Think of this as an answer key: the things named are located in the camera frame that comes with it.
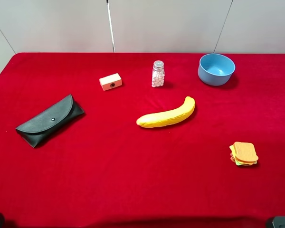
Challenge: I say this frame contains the toy sandwich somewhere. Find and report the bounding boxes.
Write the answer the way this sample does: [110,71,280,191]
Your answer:
[229,142,259,166]

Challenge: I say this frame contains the dark object bottom right corner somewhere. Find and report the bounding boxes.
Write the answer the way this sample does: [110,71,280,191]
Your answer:
[266,216,285,228]

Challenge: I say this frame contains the yellow toy banana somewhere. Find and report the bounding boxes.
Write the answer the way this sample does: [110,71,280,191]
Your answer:
[136,96,196,128]

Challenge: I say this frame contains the glass bottle of white pills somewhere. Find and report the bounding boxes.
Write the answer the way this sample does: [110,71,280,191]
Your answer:
[152,60,165,87]

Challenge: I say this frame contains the blue bowl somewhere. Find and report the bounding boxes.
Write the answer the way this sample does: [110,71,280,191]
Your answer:
[198,53,236,86]

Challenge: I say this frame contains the black leather glasses case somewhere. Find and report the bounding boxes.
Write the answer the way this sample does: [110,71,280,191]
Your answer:
[16,94,85,148]

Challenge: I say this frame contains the small white toy camera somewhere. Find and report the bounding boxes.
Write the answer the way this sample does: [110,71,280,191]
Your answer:
[99,73,122,91]

